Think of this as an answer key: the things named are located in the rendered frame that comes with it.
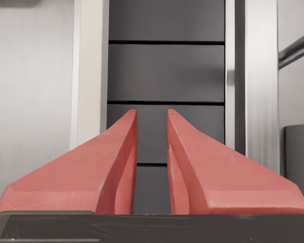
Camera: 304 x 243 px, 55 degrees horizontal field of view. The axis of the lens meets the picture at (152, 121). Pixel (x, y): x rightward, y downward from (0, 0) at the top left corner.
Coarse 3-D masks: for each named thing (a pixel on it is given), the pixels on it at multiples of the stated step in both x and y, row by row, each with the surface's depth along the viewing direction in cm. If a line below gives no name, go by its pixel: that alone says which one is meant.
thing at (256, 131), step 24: (240, 0) 11; (264, 0) 10; (240, 24) 11; (264, 24) 10; (240, 48) 11; (264, 48) 10; (240, 72) 10; (264, 72) 10; (240, 96) 10; (264, 96) 10; (240, 120) 10; (264, 120) 10; (240, 144) 10; (264, 144) 10
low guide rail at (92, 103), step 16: (96, 0) 15; (80, 16) 15; (96, 16) 15; (80, 32) 15; (96, 32) 15; (80, 48) 15; (96, 48) 15; (80, 64) 15; (96, 64) 15; (80, 80) 15; (96, 80) 15; (80, 96) 15; (96, 96) 15; (80, 112) 15; (96, 112) 15; (80, 128) 15; (96, 128) 15; (80, 144) 15
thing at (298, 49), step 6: (294, 42) 19; (300, 42) 18; (288, 48) 20; (294, 48) 19; (300, 48) 19; (282, 54) 21; (288, 54) 20; (294, 54) 20; (300, 54) 19; (282, 60) 21; (288, 60) 21; (294, 60) 20; (282, 66) 22
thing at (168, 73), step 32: (128, 0) 19; (160, 0) 19; (192, 0) 19; (128, 32) 18; (160, 32) 18; (192, 32) 18; (128, 64) 18; (160, 64) 18; (192, 64) 18; (128, 96) 18; (160, 96) 18; (192, 96) 18; (160, 128) 18; (160, 160) 18; (160, 192) 18
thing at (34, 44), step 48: (0, 0) 24; (48, 0) 24; (288, 0) 24; (0, 48) 24; (48, 48) 24; (0, 96) 23; (48, 96) 23; (288, 96) 23; (0, 144) 23; (48, 144) 23; (0, 192) 23
